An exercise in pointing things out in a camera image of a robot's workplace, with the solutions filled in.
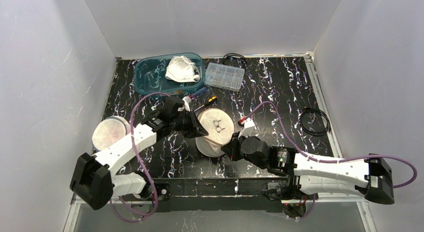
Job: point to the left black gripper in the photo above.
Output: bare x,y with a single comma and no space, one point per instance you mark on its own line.
189,122

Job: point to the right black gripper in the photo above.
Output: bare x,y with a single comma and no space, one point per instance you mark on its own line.
234,149

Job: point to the teal plastic bin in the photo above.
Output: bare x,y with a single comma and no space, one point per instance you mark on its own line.
150,75

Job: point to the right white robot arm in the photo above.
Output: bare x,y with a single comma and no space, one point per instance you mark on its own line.
310,174

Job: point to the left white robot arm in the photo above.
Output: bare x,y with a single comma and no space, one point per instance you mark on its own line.
96,180

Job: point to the yellow black screwdriver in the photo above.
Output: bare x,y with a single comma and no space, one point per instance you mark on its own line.
209,102

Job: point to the red blue screwdriver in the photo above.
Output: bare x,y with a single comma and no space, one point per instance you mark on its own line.
198,93

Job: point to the clear plastic screw box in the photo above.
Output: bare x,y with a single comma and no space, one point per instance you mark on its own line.
224,77

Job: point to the white cloth in bin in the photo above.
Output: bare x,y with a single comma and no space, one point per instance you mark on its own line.
182,70

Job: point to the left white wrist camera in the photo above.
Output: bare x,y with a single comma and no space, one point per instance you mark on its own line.
187,100

